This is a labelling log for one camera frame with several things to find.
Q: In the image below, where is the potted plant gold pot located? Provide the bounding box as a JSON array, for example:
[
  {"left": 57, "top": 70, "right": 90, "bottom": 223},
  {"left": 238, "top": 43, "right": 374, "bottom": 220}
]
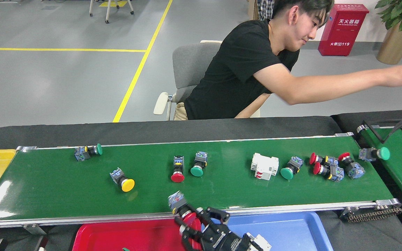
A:
[{"left": 375, "top": 0, "right": 402, "bottom": 65}]

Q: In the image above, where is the blue plastic tray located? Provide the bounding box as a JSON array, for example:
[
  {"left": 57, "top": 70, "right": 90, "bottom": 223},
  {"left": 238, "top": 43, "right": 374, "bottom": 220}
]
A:
[{"left": 201, "top": 212, "right": 334, "bottom": 251}]

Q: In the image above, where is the red cap push button switch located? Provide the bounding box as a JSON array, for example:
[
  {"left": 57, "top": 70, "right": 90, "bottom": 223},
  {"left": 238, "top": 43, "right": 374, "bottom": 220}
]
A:
[
  {"left": 168, "top": 191, "right": 202, "bottom": 231},
  {"left": 171, "top": 155, "right": 185, "bottom": 183},
  {"left": 309, "top": 152, "right": 339, "bottom": 167},
  {"left": 313, "top": 162, "right": 345, "bottom": 183},
  {"left": 338, "top": 152, "right": 366, "bottom": 180}
]

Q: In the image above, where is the black cable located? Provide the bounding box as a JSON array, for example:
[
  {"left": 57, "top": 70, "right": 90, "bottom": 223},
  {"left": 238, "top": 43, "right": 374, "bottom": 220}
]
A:
[{"left": 362, "top": 112, "right": 402, "bottom": 144}]

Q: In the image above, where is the red plastic tray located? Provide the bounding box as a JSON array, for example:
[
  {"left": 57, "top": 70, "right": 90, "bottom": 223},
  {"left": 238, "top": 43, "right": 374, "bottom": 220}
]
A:
[{"left": 72, "top": 223, "right": 203, "bottom": 251}]

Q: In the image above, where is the grey office chair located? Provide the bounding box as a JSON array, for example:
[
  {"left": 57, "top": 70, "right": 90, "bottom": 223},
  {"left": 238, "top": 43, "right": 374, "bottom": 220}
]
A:
[{"left": 153, "top": 40, "right": 261, "bottom": 121}]

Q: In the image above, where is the brown cardboard box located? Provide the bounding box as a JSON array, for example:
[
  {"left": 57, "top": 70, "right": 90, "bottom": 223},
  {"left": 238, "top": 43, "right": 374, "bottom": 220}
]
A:
[{"left": 248, "top": 0, "right": 259, "bottom": 20}]

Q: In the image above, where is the white wheeled stand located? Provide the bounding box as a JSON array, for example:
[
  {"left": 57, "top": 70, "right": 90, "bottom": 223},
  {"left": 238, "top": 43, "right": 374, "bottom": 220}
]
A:
[{"left": 89, "top": 0, "right": 134, "bottom": 24}]

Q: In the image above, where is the long green conveyor belt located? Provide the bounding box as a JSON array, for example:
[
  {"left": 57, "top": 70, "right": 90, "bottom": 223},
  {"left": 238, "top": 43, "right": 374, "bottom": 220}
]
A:
[{"left": 0, "top": 132, "right": 402, "bottom": 236}]

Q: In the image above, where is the green feeder conveyor belt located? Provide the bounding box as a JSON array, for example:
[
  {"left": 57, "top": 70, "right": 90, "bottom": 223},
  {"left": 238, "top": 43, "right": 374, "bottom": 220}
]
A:
[{"left": 356, "top": 124, "right": 402, "bottom": 204}]

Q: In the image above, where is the yellow cap push button switch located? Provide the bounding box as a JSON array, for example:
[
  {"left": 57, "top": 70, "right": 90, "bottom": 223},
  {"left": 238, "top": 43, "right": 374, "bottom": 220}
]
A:
[{"left": 110, "top": 168, "right": 135, "bottom": 192}]

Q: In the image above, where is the background person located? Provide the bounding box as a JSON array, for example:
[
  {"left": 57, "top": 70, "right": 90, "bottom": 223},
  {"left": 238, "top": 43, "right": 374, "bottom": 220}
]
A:
[{"left": 257, "top": 0, "right": 275, "bottom": 21}]

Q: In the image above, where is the black drive chain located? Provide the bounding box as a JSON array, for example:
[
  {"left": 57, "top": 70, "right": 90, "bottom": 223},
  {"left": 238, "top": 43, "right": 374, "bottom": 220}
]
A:
[{"left": 346, "top": 206, "right": 402, "bottom": 223}]

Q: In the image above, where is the red fire extinguisher box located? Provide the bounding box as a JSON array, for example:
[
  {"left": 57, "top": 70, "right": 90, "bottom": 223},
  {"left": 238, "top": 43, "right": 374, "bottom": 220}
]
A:
[{"left": 318, "top": 4, "right": 370, "bottom": 57}]

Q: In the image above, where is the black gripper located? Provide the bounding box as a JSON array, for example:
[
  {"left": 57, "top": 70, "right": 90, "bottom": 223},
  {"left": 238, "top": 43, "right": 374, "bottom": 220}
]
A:
[{"left": 176, "top": 207, "right": 257, "bottom": 251}]

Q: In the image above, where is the white circuit breaker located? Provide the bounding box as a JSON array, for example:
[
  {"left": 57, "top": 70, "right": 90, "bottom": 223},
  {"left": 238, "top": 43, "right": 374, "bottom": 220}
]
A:
[{"left": 251, "top": 152, "right": 280, "bottom": 181}]

